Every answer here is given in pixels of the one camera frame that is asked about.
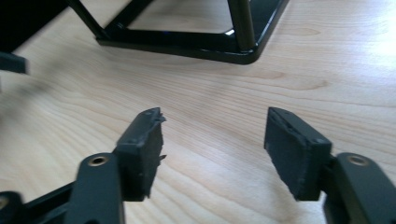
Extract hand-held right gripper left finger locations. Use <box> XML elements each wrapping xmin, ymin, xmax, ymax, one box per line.
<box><xmin>115</xmin><ymin>106</ymin><xmax>168</xmax><ymax>203</ymax></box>

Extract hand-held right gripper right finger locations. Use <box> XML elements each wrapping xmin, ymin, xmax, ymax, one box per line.
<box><xmin>263</xmin><ymin>106</ymin><xmax>333</xmax><ymax>202</ymax></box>

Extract red and black shoe rack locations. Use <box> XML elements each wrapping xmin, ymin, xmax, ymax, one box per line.
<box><xmin>65</xmin><ymin>0</ymin><xmax>291</xmax><ymax>65</ymax></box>

